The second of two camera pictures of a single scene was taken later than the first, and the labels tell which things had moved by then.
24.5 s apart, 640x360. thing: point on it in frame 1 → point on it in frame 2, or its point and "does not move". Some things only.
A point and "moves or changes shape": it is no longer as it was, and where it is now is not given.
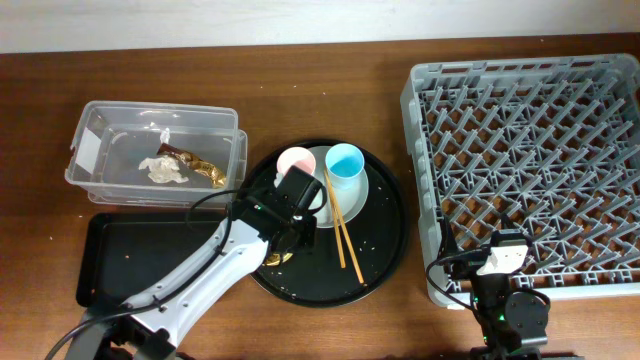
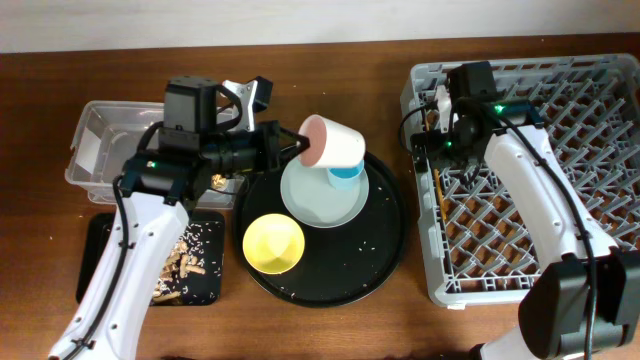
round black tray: x=351 y=260 does not move
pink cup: x=296 y=156 moves or changes shape
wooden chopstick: x=337 y=221 → x=442 y=200
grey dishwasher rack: x=544 y=146 does not move
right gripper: x=468 y=264 → x=434 y=139
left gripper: x=308 y=241 → x=268 y=133
